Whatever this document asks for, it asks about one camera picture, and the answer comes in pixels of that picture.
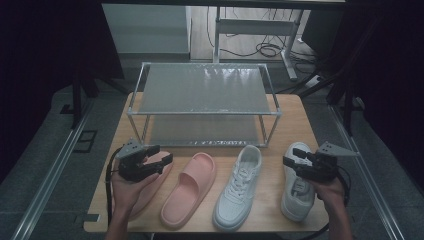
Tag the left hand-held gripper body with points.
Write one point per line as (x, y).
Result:
(133, 166)

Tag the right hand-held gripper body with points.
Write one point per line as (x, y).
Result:
(323, 168)

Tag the pink slipper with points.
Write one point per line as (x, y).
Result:
(153, 187)
(196, 170)

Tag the white sneaker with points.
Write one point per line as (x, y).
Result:
(233, 206)
(296, 206)

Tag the grey metal shoe rack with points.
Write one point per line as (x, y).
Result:
(203, 90)

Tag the person's right hand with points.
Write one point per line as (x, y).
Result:
(331, 195)

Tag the black metal stand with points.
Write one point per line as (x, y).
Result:
(76, 100)
(348, 110)

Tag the white power strip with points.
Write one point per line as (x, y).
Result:
(315, 81)

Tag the dark curtain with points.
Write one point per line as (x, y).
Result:
(40, 66)
(393, 83)

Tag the white cabinet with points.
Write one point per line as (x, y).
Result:
(146, 30)

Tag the black cabinet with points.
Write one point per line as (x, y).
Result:
(321, 33)

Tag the black crossbar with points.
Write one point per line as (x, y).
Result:
(216, 5)

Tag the black floor bracket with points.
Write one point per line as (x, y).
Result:
(85, 141)

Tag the aluminium floor rail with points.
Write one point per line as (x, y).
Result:
(50, 186)
(373, 193)

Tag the white desk frame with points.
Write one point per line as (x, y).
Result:
(253, 27)

